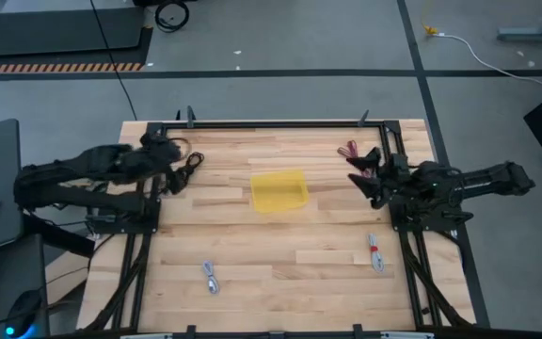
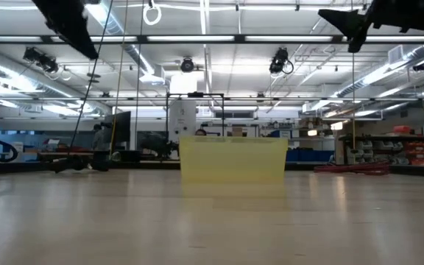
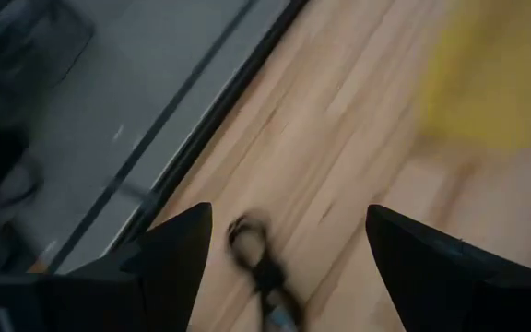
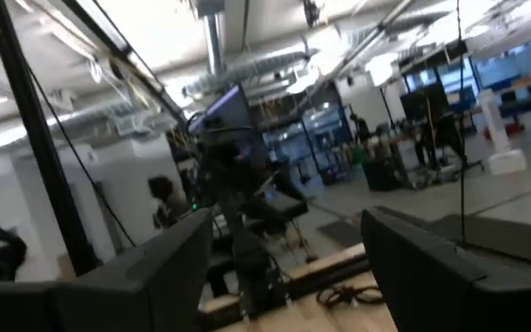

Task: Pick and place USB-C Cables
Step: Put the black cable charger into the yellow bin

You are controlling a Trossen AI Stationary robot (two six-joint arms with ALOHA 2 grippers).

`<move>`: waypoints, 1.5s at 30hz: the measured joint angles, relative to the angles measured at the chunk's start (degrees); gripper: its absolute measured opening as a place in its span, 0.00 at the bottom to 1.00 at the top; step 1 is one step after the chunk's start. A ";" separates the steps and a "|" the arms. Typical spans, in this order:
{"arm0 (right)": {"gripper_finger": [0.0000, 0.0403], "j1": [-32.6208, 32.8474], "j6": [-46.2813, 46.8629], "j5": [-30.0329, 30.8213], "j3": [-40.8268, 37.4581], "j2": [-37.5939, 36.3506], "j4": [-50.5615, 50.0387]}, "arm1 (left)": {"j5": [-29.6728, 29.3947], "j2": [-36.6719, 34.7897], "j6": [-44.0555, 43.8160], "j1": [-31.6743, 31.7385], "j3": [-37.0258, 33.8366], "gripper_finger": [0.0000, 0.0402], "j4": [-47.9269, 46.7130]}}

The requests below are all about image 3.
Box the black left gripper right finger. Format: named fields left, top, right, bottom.
left=365, top=204, right=531, bottom=332

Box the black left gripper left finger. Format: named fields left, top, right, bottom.
left=0, top=201, right=214, bottom=332

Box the black USB-C cable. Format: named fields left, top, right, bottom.
left=226, top=210, right=306, bottom=332

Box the yellow plastic bin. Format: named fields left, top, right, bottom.
left=415, top=0, right=531, bottom=151

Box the black table frame rail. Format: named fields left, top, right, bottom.
left=103, top=0, right=311, bottom=259

